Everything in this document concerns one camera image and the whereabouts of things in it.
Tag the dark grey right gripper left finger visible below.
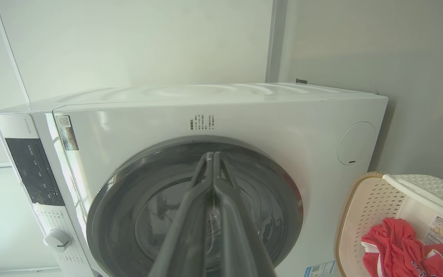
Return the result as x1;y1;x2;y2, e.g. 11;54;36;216
148;152;215;277

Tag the round white filter cover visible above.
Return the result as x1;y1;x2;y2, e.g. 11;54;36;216
337;122;377;166

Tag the white washing machine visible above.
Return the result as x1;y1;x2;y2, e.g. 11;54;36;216
0;82;389;277

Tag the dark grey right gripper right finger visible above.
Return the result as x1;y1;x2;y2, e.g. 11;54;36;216
214;152;277;277

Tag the black washing machine display panel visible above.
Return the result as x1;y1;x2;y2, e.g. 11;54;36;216
5;137;65;206

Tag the white woven laundry basket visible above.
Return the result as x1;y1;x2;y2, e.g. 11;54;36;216
334;172;443;277

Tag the printed warning text label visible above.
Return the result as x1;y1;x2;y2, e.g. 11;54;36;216
190;113;216;131

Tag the silver sticker on washing machine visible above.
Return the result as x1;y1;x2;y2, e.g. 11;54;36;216
55;115;79;151

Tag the red and white garment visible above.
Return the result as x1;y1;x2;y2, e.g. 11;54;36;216
361;217;443;277

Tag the round dark washing machine door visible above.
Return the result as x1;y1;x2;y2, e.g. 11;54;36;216
86;135;304;277

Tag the white washing machine dial knob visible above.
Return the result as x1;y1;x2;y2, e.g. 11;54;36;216
43;229;73;253

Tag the grey wall corner trim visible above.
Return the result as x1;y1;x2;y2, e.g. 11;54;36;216
265;0;288;83

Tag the blue energy label sticker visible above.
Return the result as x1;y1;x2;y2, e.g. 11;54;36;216
305;260;336;277

